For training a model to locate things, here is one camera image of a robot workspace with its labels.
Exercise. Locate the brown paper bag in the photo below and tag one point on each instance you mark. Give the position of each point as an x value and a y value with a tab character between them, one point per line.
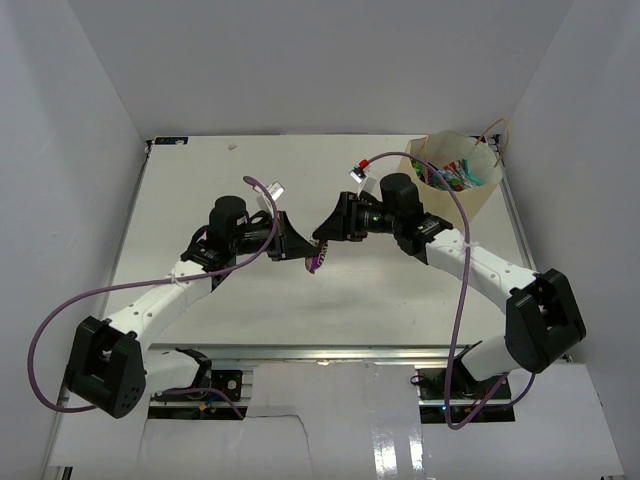
439	149

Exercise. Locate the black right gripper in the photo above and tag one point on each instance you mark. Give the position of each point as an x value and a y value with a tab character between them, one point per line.
338	225

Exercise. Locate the brown chocolate bar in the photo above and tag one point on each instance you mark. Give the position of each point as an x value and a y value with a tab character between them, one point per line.
313	263

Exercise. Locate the green yellow Fox's candy bag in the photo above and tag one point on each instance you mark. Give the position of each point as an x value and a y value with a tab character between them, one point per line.
420	170

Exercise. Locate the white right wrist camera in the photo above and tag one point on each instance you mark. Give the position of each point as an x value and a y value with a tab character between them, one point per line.
360	173

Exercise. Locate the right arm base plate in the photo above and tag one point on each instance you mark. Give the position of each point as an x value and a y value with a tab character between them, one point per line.
429	383

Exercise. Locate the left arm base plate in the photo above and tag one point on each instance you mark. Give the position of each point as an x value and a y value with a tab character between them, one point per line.
220	398

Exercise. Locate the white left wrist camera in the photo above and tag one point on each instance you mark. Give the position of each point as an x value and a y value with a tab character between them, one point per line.
270	192

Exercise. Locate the teal snack packet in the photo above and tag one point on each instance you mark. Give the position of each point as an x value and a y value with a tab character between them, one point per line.
456	175

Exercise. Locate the aluminium front rail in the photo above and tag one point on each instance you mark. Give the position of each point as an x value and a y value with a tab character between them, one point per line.
313	352

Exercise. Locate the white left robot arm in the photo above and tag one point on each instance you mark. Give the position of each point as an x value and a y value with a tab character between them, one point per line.
108	365

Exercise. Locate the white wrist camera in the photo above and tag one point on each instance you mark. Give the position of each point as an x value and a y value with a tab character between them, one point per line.
360	173
270	192

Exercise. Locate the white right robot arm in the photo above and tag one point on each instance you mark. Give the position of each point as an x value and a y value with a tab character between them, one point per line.
542	318

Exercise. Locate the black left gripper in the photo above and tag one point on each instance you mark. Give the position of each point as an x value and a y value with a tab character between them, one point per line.
288	243

